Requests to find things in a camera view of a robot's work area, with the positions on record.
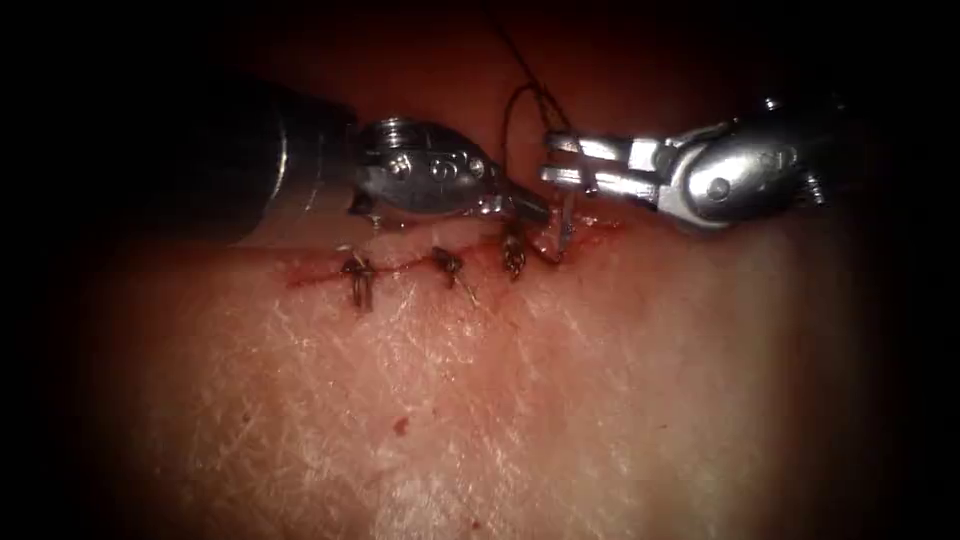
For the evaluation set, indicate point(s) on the left arm needle driver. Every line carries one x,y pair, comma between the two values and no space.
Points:
427,169

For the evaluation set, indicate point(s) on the left arm needle driver jaw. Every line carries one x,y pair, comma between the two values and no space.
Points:
529,208

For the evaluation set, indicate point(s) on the right arm needle driver jaw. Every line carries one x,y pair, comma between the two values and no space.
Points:
600,184
600,147

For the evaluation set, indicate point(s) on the right arm needle driver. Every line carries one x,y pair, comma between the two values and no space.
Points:
735,176

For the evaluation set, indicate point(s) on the curved steel needle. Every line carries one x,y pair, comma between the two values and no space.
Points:
566,225

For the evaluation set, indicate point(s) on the black thread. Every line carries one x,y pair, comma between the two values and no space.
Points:
525,71

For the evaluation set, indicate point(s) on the dark left arm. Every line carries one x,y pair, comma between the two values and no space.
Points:
255,157

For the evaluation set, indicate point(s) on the black stitching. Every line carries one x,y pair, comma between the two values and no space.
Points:
362,279

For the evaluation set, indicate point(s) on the tissue pad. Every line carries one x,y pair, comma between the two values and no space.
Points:
480,390

